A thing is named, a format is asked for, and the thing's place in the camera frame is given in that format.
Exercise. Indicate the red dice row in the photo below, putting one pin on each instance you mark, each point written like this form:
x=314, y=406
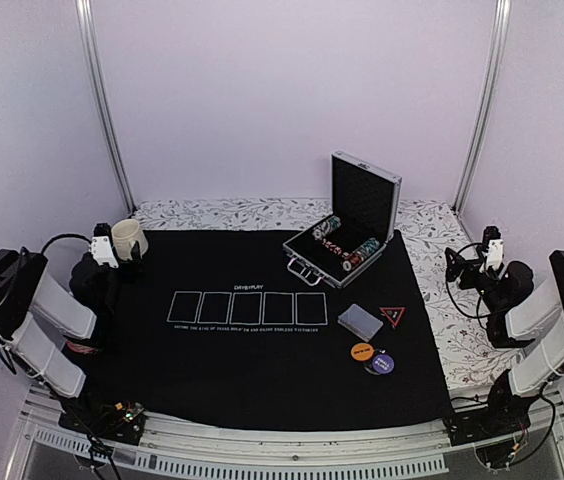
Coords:
x=334, y=248

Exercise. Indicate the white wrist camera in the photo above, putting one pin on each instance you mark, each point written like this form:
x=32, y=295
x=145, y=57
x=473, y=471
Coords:
x=492, y=250
x=101, y=248

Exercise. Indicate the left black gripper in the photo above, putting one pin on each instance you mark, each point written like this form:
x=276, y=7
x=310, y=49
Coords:
x=130, y=274

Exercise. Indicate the cream ceramic mug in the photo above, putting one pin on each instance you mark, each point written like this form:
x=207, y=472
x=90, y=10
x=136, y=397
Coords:
x=129, y=240

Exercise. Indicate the orange big blind button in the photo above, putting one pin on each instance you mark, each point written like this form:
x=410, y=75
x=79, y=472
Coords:
x=362, y=352

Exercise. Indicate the poker chip row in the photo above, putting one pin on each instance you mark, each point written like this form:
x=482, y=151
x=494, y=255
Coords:
x=360, y=254
x=326, y=227

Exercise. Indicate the aluminium poker chip case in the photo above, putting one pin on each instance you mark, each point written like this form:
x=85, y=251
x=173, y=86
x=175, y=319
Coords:
x=365, y=197

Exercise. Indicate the blue playing card deck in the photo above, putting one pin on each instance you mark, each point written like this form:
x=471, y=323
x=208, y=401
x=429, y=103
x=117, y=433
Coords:
x=360, y=322

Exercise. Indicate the clear dealer button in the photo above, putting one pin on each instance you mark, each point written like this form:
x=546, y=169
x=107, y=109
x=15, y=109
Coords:
x=366, y=364

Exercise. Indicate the aluminium frame post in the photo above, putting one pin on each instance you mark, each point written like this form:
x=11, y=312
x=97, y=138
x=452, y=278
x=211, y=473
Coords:
x=87, y=30
x=493, y=66

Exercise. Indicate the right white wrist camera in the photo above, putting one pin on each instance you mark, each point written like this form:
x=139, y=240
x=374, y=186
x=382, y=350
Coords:
x=492, y=250

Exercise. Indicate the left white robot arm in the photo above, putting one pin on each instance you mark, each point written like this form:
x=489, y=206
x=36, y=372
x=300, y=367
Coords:
x=84, y=313

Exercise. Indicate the floral white tablecloth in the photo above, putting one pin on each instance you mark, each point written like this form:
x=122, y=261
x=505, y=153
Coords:
x=428, y=227

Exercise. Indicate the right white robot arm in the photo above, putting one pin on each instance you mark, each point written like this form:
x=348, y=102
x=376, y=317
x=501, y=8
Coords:
x=520, y=314

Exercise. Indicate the red black triangle card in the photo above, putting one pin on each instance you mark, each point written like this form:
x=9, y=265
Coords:
x=393, y=315

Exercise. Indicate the left aluminium frame post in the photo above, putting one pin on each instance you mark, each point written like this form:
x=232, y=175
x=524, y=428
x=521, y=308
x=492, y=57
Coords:
x=87, y=30

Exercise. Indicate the purple small blind button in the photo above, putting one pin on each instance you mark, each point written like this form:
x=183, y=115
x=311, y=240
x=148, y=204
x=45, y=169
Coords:
x=382, y=364

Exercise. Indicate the black poker table mat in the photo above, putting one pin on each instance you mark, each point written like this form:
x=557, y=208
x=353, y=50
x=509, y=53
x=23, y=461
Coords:
x=217, y=331

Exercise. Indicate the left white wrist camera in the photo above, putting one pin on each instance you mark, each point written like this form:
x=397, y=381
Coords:
x=101, y=248

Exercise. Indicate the right aluminium frame post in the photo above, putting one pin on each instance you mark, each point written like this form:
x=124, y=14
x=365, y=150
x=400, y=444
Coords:
x=493, y=66

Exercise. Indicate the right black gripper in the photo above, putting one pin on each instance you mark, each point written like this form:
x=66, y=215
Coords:
x=472, y=267

